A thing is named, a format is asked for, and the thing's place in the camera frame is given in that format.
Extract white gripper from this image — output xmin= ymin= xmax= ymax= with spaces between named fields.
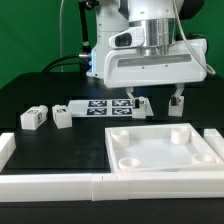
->
xmin=104 ymin=41 xmax=207 ymax=109

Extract white square tabletop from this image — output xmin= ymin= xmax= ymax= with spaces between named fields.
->
xmin=105 ymin=123 xmax=224 ymax=173

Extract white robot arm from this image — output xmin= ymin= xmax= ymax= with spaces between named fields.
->
xmin=87 ymin=0 xmax=207 ymax=106

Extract white marker sheet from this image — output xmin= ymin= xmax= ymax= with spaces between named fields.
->
xmin=68 ymin=98 xmax=153 ymax=118

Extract white U-shaped obstacle fence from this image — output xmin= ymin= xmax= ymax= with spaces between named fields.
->
xmin=0 ymin=128 xmax=224 ymax=203

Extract black cables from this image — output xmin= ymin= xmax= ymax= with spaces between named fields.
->
xmin=41 ymin=54 xmax=92 ymax=73

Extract white thin cable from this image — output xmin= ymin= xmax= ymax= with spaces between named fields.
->
xmin=58 ymin=0 xmax=66 ymax=73

